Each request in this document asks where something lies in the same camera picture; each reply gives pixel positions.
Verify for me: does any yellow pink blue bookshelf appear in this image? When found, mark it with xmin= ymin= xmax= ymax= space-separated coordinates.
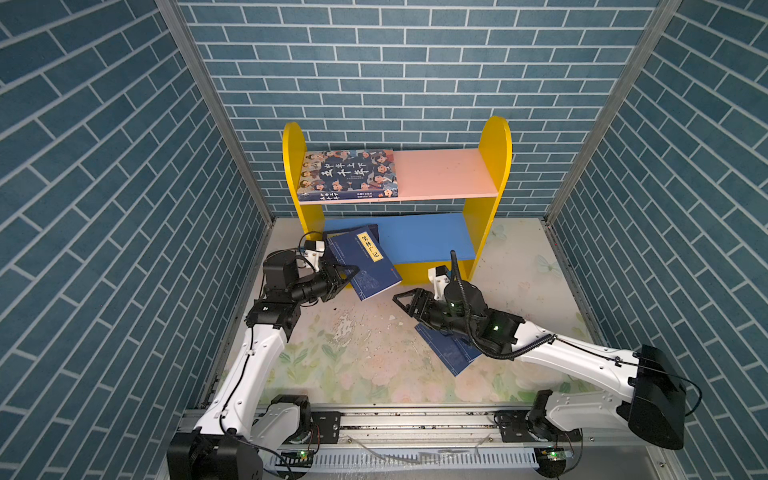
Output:
xmin=282 ymin=116 xmax=513 ymax=285

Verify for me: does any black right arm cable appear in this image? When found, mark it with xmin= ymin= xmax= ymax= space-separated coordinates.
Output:
xmin=448 ymin=250 xmax=703 ymax=418

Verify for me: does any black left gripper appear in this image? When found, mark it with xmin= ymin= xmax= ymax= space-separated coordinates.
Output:
xmin=287 ymin=262 xmax=359 ymax=307

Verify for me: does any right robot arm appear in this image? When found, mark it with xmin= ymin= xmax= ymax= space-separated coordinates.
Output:
xmin=393 ymin=281 xmax=686 ymax=450

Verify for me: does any aluminium frame rail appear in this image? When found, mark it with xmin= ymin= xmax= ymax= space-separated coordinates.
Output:
xmin=166 ymin=399 xmax=684 ymax=479

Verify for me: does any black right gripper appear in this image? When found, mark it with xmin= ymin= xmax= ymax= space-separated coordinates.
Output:
xmin=393 ymin=285 xmax=477 ymax=339

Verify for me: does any colourful illustrated history book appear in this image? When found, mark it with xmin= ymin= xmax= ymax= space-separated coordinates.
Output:
xmin=297 ymin=150 xmax=399 ymax=202

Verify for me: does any navy book yellow label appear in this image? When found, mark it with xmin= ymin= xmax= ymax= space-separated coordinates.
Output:
xmin=323 ymin=224 xmax=380 ymax=264

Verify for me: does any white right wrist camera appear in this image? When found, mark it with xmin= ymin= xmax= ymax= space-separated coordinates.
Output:
xmin=427 ymin=265 xmax=450 ymax=301

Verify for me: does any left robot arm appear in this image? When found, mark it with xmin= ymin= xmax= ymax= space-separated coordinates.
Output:
xmin=167 ymin=249 xmax=360 ymax=479

